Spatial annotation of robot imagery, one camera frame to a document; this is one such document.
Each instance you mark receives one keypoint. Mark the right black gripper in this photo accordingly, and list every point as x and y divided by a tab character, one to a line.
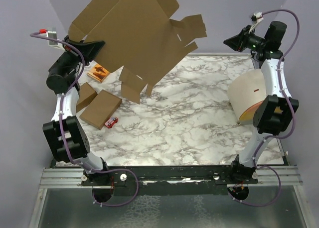
238	42

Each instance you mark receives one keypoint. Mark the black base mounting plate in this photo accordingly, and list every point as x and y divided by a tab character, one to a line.
132	181

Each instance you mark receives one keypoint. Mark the cream toy bread bin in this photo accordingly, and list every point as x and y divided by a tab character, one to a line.
245	95

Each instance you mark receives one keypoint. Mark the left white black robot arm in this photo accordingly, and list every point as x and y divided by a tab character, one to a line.
64	133

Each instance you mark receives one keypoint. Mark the small red toy car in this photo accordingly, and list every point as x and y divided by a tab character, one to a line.
111	122

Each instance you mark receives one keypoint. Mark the folded flat brown cardboard box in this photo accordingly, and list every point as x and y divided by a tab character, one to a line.
101	109

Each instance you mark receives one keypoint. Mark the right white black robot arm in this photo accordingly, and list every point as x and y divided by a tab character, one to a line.
277	110

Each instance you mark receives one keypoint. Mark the brown cardboard box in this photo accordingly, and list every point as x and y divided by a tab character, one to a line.
101	109
86	95
141	38

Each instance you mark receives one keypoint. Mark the aluminium rail frame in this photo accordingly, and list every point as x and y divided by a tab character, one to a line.
187	121

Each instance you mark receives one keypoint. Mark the orange booklet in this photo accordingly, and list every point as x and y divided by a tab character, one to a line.
98	73

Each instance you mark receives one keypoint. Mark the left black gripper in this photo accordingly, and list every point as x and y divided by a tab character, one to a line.
87	49

